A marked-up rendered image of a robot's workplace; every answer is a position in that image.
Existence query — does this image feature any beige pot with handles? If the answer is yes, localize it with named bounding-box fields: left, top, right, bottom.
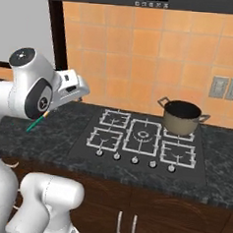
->
left=154, top=95, right=212, bottom=140

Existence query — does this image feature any black gas hob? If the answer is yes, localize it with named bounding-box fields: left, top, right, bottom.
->
left=66, top=104, right=212, bottom=189

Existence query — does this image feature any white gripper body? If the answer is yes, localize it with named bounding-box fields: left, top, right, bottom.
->
left=51, top=72, right=91, bottom=112

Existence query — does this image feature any green handled spatula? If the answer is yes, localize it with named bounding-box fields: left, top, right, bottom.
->
left=25, top=109, right=51, bottom=135

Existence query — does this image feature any silver cupboard door handle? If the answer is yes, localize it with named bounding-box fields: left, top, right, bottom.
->
left=115, top=210, right=124, bottom=233
left=130, top=214, right=138, bottom=233

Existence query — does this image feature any dark wood cupboard door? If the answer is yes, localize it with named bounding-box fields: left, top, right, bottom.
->
left=127, top=194, right=233, bottom=233
left=68, top=173, right=134, bottom=233

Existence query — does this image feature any dark wood tall cupboard side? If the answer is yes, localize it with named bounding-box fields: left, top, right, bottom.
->
left=42, top=0, right=74, bottom=72

